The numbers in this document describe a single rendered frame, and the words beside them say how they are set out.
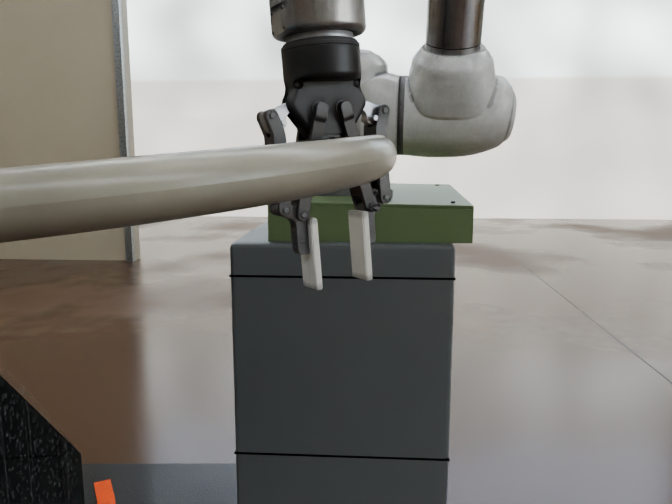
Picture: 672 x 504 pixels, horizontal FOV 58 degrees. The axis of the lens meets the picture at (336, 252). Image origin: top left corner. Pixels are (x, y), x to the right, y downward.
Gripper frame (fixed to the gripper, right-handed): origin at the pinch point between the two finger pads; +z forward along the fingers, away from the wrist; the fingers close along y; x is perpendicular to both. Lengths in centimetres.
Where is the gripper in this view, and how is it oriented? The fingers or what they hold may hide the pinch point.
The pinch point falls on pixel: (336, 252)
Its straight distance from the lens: 61.2
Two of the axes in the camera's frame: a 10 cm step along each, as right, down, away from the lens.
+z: 0.8, 9.8, 1.7
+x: 4.8, 1.1, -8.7
